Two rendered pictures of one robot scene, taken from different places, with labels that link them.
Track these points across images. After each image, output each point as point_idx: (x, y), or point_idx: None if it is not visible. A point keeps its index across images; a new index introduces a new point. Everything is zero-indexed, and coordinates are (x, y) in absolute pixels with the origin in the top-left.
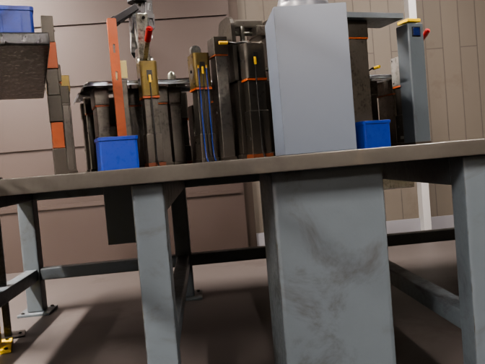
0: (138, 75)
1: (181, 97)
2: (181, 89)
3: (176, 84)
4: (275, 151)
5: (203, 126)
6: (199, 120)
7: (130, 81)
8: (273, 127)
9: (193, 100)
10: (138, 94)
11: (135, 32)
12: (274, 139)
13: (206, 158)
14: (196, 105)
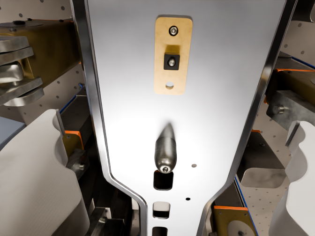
0: (18, 25)
1: (239, 167)
2: (230, 177)
3: (152, 150)
4: (20, 125)
5: (67, 103)
6: (69, 105)
7: (71, 6)
8: (5, 139)
9: (81, 124)
10: (59, 19)
11: (18, 192)
12: (10, 131)
13: (81, 85)
14: (67, 117)
